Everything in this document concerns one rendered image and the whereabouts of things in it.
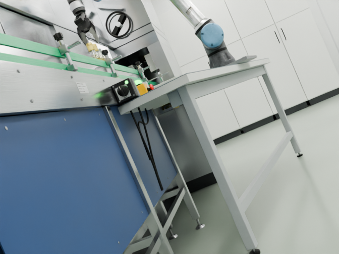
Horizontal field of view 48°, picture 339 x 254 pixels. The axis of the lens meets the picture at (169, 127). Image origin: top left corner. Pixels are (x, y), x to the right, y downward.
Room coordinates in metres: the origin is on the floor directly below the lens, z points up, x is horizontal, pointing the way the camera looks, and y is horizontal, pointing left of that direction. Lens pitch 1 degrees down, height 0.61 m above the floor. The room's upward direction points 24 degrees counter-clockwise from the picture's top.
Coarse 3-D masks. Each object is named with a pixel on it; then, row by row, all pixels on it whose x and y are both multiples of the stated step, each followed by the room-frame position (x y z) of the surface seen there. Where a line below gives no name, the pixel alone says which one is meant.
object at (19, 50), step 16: (0, 48) 0.89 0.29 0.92; (16, 48) 0.97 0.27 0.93; (32, 48) 1.05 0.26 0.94; (48, 48) 1.15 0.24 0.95; (32, 64) 1.01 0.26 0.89; (48, 64) 1.10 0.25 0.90; (64, 64) 1.22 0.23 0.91; (80, 64) 1.37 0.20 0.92; (96, 64) 1.54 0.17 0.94; (112, 64) 1.78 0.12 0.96
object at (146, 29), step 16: (112, 0) 3.13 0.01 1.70; (128, 0) 3.11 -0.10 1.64; (144, 0) 3.29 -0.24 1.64; (112, 16) 3.14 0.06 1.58; (144, 16) 3.09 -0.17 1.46; (128, 32) 3.12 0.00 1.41; (144, 32) 3.10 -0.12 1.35; (160, 32) 3.45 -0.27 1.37; (128, 48) 3.13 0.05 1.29; (144, 48) 3.15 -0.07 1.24
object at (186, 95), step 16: (208, 80) 1.72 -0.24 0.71; (224, 80) 1.92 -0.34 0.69; (240, 80) 2.15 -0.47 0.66; (176, 96) 1.50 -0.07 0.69; (192, 96) 1.49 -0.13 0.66; (272, 96) 2.78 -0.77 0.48; (192, 112) 1.48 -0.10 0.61; (288, 128) 2.78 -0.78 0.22; (208, 144) 1.48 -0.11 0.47; (208, 160) 1.49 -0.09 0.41; (272, 160) 2.11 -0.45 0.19; (224, 176) 1.47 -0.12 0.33; (256, 176) 1.85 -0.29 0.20; (224, 192) 1.48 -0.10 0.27; (256, 192) 1.72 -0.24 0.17; (240, 208) 1.49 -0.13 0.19; (240, 224) 1.48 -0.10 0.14; (256, 240) 1.50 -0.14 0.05
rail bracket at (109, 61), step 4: (104, 52) 1.67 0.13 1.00; (108, 56) 1.68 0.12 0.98; (120, 56) 1.67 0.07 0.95; (108, 60) 1.67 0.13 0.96; (112, 60) 1.68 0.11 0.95; (108, 64) 1.67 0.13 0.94; (112, 68) 1.68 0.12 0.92; (112, 72) 1.68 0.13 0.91; (112, 76) 1.67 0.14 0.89; (116, 76) 1.67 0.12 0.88
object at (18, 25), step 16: (0, 0) 1.58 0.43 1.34; (16, 0) 1.73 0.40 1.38; (32, 0) 1.97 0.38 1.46; (48, 0) 2.19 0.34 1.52; (64, 0) 2.47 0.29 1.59; (0, 16) 1.58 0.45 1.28; (16, 16) 1.72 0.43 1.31; (32, 16) 1.85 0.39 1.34; (48, 16) 2.03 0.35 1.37; (64, 16) 2.34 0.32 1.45; (96, 16) 3.09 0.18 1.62; (0, 32) 1.56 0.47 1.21; (16, 32) 1.65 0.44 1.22; (32, 32) 1.81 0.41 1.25; (48, 32) 1.99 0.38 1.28; (112, 48) 3.12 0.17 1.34; (128, 64) 3.48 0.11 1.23
